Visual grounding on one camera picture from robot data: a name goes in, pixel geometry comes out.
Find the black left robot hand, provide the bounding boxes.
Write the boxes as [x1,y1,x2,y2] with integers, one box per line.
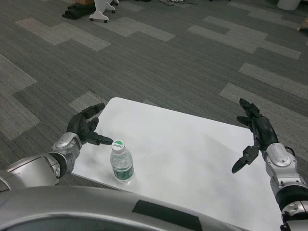
[66,103,114,146]

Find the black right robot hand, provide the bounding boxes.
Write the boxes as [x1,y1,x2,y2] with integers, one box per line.
[231,98,280,174]

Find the clear water bottle green label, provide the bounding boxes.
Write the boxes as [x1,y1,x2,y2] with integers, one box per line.
[110,139,134,185]

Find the white rolling partition board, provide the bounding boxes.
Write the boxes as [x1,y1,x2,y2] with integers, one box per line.
[89,0,119,24]

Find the black bag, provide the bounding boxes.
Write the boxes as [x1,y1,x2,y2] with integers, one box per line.
[62,2,97,20]

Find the white cylindrical bin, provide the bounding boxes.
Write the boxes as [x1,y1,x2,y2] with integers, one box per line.
[276,0,302,11]

